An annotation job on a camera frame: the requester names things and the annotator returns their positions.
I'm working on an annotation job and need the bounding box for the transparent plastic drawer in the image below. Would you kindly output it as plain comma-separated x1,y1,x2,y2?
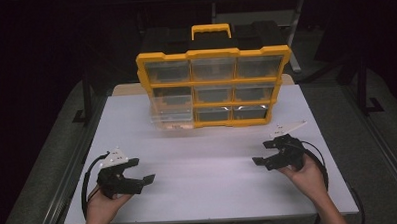
148,93,196,132

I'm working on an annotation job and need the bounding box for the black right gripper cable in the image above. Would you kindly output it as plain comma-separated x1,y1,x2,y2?
300,137,367,224

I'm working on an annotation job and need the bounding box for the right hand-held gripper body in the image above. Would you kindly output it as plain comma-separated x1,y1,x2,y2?
262,119,310,173

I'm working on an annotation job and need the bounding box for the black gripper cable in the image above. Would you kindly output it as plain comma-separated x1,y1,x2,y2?
79,150,113,221
300,137,367,224

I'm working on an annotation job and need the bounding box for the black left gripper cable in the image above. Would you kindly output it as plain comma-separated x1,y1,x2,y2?
79,150,113,221

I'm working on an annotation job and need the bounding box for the black metal stand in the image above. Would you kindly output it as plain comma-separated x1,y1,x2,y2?
70,70,95,126
355,54,386,116

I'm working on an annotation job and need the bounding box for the person's left hand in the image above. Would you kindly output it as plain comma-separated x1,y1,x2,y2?
84,188,135,224

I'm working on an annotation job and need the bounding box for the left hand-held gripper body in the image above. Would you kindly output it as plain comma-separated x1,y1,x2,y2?
95,146,146,201

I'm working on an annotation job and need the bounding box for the grid of clear organizer drawers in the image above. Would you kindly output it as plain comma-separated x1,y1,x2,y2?
144,54,287,125

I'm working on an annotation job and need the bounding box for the yellow black organizer box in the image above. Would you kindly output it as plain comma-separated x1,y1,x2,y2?
133,20,295,131

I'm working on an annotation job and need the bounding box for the aluminium rail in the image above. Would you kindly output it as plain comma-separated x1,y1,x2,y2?
338,83,397,201
31,94,112,224

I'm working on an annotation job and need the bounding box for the person's right hand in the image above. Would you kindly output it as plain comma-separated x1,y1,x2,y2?
277,153,330,201

